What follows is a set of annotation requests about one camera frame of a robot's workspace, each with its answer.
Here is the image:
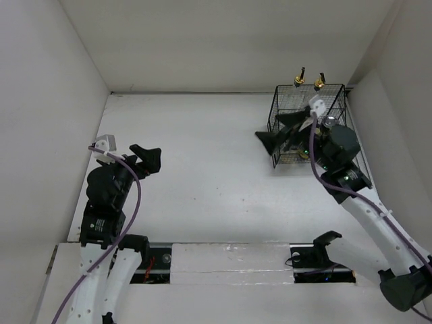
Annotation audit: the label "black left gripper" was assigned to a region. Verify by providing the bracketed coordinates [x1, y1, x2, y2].
[100, 143, 161, 207]

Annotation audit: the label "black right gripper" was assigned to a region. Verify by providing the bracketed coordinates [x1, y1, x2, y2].
[255, 109, 335, 171]

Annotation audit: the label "spice jar foil lid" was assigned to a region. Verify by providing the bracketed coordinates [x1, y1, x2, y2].
[321, 115, 339, 130]

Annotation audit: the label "glass bottle gold pourer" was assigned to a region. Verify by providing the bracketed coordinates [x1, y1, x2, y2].
[294, 67, 305, 88]

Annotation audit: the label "glass bottle dark contents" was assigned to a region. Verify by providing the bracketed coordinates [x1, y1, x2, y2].
[305, 72, 326, 101]

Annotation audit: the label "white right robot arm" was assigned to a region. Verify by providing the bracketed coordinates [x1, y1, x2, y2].
[255, 107, 431, 312]

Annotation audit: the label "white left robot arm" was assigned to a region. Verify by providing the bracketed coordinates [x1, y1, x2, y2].
[62, 142, 161, 323]

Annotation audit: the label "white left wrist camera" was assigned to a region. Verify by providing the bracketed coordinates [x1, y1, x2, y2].
[88, 134, 117, 165]

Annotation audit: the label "black wire basket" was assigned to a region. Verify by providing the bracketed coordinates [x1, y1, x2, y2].
[267, 83, 348, 169]

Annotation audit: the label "metal base rail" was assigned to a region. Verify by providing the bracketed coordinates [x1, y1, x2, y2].
[132, 242, 357, 286]

